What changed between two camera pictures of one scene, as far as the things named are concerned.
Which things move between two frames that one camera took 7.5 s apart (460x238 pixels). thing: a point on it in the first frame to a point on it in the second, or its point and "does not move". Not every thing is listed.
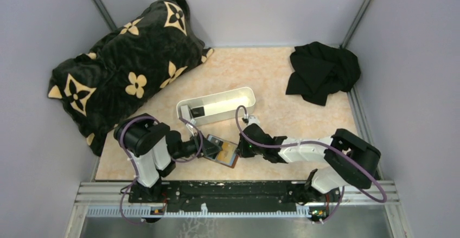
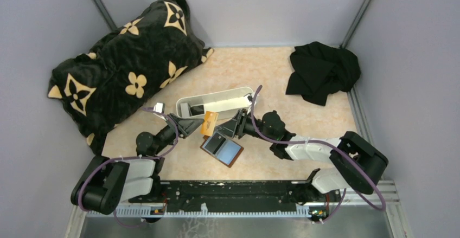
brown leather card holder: (229, 155) does not move
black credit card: (197, 111) does not move
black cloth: (319, 70) does not move
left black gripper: (208, 148) to (188, 125)
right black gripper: (243, 152) to (234, 126)
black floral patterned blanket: (127, 70) does not move
